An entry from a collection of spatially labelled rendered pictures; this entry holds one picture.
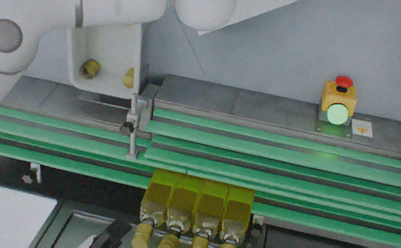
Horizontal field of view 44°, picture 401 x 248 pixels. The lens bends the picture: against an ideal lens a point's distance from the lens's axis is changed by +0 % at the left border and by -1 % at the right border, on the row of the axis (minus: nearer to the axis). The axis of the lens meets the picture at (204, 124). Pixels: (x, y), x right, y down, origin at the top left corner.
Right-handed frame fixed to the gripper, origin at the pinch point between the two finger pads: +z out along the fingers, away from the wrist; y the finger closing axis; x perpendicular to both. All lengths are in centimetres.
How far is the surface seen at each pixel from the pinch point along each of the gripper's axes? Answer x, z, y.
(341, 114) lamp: -17, 46, 23
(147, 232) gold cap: -3.2, 9.4, -5.2
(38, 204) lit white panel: 22.9, 12.1, -29.5
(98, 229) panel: 7.5, 14.6, -23.8
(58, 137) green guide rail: 28.2, 18.3, -13.4
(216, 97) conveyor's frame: 6.6, 40.9, 8.5
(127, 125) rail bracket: 14.5, 18.2, 4.7
